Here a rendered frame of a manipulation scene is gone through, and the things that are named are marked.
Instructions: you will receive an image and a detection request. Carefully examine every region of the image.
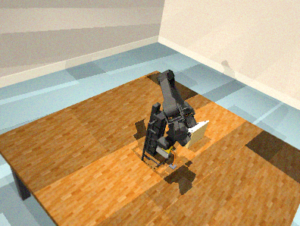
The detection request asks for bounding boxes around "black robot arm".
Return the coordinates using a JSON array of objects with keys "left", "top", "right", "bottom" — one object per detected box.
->
[{"left": 156, "top": 70, "right": 198, "bottom": 146}]

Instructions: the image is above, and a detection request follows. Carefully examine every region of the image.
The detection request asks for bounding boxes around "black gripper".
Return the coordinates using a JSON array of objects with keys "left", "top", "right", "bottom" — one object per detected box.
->
[{"left": 156, "top": 125, "right": 177, "bottom": 150}]

